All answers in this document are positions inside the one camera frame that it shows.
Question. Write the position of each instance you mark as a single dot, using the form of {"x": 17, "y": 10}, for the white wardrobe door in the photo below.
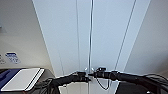
{"x": 65, "y": 36}
{"x": 108, "y": 36}

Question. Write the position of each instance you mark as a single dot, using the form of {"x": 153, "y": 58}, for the white wardrobe cabinet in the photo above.
{"x": 141, "y": 33}

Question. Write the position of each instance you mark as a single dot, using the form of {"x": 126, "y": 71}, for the white folding table top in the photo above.
{"x": 21, "y": 79}

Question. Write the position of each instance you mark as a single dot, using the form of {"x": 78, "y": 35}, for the blue cloth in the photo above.
{"x": 6, "y": 76}

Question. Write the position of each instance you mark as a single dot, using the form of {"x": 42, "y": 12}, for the wall sign with blue print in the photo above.
{"x": 12, "y": 57}

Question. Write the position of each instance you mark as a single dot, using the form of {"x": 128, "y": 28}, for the wall sign with dark print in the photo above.
{"x": 2, "y": 60}

